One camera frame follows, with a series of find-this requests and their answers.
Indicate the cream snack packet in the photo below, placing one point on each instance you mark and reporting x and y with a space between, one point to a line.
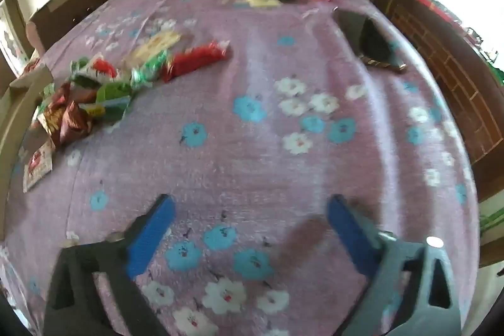
151 46

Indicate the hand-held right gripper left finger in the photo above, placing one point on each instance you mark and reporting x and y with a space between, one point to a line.
151 229

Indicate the black phone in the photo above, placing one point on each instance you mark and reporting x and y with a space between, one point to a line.
348 27

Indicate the green foil snack packet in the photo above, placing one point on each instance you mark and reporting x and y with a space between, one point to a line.
151 69

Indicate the door with printed panel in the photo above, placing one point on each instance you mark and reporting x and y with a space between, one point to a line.
8 37

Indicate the purple floral tablecloth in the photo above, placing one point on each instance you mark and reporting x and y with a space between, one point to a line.
252 147

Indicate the cardboard box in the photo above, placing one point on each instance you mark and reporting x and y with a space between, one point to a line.
12 131

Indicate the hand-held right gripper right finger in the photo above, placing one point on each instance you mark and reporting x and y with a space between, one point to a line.
352 237

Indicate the dark red snack packet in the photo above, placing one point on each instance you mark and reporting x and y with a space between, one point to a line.
65 119

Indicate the red white green snack packet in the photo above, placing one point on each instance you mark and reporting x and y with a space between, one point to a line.
98 69

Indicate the brown striped bar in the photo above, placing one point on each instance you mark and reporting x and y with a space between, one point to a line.
384 64

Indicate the black pouch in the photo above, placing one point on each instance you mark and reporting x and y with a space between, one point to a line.
374 42

